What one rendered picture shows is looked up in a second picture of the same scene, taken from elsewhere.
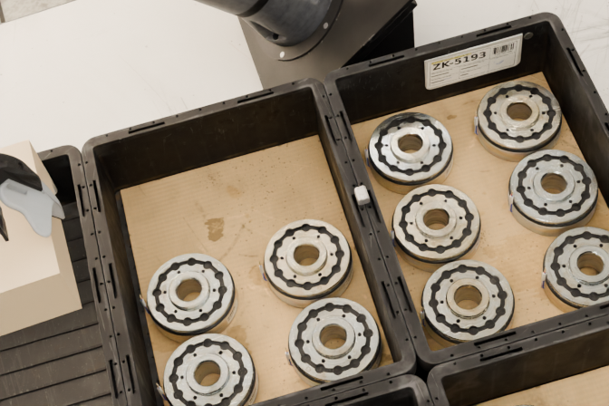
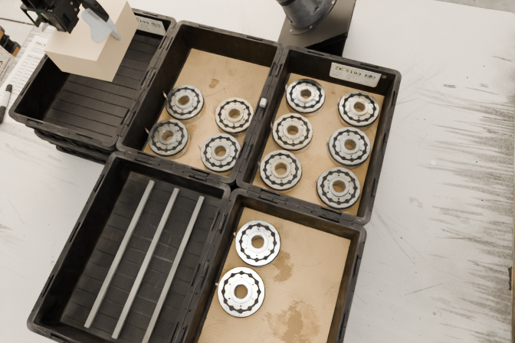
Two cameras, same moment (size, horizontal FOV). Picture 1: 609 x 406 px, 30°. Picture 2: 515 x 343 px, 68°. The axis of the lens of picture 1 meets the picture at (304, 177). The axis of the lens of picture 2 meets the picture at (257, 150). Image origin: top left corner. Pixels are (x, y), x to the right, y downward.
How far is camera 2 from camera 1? 46 cm
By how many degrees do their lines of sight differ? 17
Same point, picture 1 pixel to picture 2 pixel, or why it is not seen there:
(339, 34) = (313, 33)
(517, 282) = (308, 174)
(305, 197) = (254, 91)
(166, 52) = (257, 7)
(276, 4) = (294, 6)
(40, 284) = (88, 61)
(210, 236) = (210, 85)
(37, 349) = (124, 89)
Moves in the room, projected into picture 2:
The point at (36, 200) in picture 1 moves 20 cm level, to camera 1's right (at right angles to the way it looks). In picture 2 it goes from (103, 25) to (192, 56)
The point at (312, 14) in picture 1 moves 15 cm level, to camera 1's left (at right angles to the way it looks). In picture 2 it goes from (307, 18) to (259, 4)
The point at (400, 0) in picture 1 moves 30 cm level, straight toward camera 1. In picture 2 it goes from (340, 31) to (280, 119)
